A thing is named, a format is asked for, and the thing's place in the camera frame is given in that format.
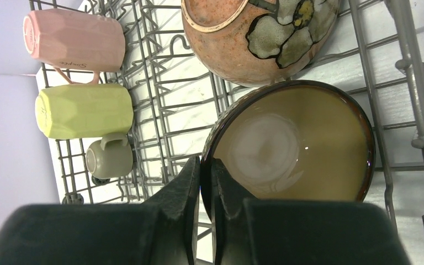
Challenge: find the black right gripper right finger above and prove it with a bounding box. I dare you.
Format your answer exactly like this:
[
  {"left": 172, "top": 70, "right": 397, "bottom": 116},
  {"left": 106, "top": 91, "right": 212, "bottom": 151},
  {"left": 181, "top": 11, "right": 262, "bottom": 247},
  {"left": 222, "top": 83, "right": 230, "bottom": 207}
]
[{"left": 210, "top": 159, "right": 410, "bottom": 264}]

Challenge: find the small grey-green cup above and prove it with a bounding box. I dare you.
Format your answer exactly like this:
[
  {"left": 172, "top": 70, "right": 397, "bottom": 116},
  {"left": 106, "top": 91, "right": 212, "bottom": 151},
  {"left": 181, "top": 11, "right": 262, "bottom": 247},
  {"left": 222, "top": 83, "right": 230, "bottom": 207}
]
[{"left": 85, "top": 132, "right": 134, "bottom": 179}]

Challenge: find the grey wire dish rack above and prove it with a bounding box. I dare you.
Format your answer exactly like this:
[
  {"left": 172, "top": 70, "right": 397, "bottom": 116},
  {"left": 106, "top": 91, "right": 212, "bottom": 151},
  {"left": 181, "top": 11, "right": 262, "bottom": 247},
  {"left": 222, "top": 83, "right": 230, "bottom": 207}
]
[{"left": 29, "top": 1, "right": 424, "bottom": 264}]

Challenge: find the pink mug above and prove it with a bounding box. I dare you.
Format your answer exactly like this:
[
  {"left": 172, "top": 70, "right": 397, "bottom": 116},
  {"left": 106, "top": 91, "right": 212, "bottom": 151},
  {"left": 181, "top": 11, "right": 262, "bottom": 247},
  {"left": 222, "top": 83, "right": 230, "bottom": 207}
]
[{"left": 23, "top": 8, "right": 126, "bottom": 84}]

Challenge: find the brown ceramic bowl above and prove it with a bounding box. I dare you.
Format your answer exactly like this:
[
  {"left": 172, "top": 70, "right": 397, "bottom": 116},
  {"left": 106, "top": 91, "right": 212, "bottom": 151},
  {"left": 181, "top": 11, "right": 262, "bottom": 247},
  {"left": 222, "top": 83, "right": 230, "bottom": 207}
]
[
  {"left": 181, "top": 0, "right": 340, "bottom": 87},
  {"left": 200, "top": 80, "right": 376, "bottom": 216}
]

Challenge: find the pale yellow mug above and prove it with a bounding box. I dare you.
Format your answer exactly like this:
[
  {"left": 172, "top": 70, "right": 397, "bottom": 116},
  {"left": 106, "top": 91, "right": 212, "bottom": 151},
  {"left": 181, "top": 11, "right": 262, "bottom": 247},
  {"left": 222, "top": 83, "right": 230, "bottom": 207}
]
[{"left": 35, "top": 83, "right": 134, "bottom": 140}]

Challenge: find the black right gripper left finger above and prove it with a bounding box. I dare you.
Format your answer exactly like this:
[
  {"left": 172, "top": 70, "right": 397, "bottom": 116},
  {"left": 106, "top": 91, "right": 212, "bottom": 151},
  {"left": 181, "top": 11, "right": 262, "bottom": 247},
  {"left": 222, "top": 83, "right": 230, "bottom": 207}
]
[{"left": 0, "top": 156, "right": 200, "bottom": 264}]

